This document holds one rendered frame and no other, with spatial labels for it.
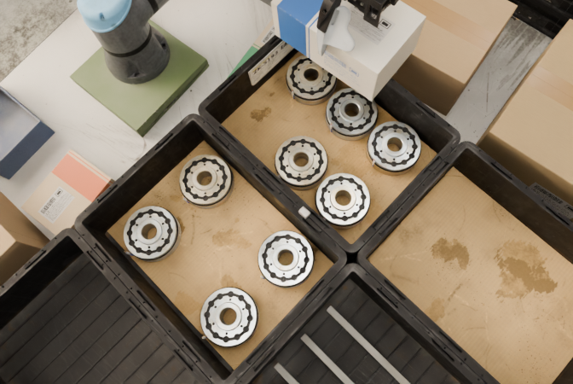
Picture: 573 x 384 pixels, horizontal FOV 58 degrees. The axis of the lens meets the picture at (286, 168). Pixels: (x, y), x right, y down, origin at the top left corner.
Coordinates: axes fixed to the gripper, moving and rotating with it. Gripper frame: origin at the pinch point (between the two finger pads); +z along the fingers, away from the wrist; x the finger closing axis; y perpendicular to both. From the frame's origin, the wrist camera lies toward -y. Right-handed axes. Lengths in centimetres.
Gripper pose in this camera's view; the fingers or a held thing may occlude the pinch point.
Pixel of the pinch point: (345, 19)
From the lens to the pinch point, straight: 83.6
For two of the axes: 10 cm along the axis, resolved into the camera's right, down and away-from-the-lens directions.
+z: 0.5, 3.0, 9.5
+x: 6.3, -7.5, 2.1
